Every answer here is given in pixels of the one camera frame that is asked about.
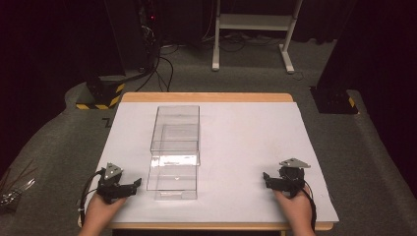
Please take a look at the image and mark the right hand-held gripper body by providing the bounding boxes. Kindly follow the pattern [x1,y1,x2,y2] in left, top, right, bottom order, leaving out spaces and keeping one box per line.
[276,157,312,200]

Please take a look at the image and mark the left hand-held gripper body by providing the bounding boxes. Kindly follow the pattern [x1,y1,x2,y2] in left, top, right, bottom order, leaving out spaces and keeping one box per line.
[95,162,139,205]

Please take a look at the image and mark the clear plastic drawer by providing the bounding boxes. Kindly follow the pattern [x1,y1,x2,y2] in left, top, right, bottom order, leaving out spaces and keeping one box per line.
[146,153,200,202]

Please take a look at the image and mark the clear plastic drawer case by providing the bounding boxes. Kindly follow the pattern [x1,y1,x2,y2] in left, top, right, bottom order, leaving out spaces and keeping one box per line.
[149,105,202,167]

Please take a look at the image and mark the person's left hand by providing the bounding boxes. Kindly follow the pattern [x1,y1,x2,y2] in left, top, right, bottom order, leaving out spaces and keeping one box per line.
[82,192,128,231]

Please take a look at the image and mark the person's right hand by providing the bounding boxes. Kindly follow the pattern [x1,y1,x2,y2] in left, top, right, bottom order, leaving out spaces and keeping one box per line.
[272,187,313,231]

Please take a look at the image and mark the white table cover sheet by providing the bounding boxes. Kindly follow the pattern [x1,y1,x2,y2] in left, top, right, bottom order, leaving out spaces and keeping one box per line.
[88,101,340,224]

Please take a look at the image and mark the black yellow striped stand base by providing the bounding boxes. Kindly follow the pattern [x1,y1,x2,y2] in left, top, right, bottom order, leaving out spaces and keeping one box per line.
[75,75,127,111]

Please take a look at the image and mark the black equipment with red light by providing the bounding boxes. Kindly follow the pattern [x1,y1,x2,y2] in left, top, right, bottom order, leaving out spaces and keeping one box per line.
[141,1,161,33]

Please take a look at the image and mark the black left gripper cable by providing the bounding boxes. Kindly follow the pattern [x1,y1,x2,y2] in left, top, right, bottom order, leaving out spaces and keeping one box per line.
[78,169,106,228]

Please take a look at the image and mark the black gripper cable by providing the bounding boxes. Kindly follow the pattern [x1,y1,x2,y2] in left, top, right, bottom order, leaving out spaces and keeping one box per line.
[78,169,106,228]
[302,185,318,232]

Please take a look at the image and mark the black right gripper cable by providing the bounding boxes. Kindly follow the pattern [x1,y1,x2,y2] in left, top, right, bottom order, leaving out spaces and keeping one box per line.
[302,185,318,232]

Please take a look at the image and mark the black floor cables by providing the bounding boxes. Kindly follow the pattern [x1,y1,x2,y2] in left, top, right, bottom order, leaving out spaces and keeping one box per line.
[135,42,175,93]

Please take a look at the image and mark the white metal stand frame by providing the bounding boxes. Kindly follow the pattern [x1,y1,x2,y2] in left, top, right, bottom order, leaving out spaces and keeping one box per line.
[211,0,305,75]

